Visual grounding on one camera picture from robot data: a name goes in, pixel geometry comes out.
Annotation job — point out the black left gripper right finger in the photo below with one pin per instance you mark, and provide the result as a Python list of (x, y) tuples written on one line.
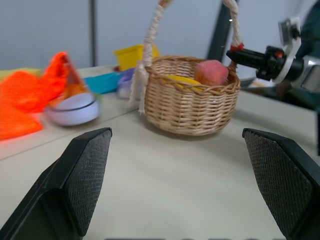
[(285, 180)]

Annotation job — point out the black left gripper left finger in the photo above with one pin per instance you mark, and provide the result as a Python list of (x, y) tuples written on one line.
[(57, 180)]

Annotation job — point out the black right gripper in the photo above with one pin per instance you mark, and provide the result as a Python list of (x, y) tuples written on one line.
[(271, 65)]

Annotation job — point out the pink peach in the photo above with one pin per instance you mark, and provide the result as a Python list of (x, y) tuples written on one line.
[(211, 73)]

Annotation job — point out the black slanted beam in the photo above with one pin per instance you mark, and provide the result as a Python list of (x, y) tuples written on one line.
[(220, 30)]

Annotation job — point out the yellow banana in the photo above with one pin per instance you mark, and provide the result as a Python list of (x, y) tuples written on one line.
[(182, 81)]

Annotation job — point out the dark teal background object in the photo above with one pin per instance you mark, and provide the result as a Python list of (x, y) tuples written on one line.
[(311, 30)]

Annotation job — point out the white bowl with dark rim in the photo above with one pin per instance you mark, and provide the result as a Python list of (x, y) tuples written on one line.
[(72, 111)]

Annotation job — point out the orange cloth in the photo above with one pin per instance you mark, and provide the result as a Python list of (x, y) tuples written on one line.
[(27, 97)]

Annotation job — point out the blue plastic tray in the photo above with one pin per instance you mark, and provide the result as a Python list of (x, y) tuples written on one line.
[(102, 82)]

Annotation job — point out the yellow plastic box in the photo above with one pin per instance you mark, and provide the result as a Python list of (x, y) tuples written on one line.
[(130, 56)]

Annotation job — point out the purple and white container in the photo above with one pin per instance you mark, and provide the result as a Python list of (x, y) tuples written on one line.
[(126, 83)]

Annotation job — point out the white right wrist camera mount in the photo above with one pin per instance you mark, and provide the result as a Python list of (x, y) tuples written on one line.
[(291, 42)]

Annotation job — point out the dark vertical post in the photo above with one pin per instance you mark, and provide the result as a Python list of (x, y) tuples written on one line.
[(93, 32)]

